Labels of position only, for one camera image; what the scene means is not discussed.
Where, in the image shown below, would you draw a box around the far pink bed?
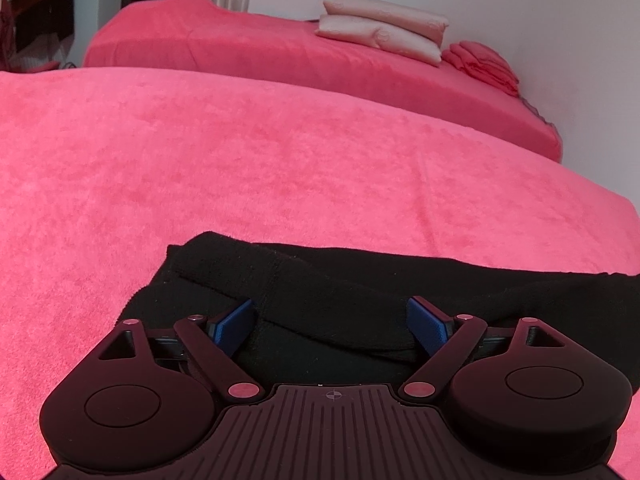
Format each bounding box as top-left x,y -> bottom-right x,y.
84,0 -> 563,162

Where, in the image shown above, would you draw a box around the folded light pink quilt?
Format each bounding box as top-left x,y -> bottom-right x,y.
316,0 -> 449,66

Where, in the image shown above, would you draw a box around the folded pink blanket stack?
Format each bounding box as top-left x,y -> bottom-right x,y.
442,41 -> 520,98

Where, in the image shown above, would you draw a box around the black knit pants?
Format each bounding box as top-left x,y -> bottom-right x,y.
122,232 -> 639,387

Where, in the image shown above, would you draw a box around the hanging clothes rack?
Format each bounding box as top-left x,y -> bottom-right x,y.
1,0 -> 75,74

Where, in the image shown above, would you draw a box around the near pink bed blanket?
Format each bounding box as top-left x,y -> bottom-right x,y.
1,68 -> 639,479

